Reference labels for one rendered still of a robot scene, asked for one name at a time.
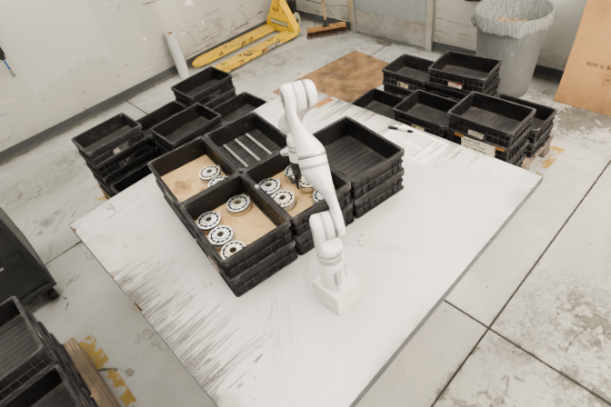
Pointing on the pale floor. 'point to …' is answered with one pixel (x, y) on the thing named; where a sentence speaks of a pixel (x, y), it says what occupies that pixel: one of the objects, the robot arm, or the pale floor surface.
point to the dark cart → (21, 266)
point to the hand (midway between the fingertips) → (303, 183)
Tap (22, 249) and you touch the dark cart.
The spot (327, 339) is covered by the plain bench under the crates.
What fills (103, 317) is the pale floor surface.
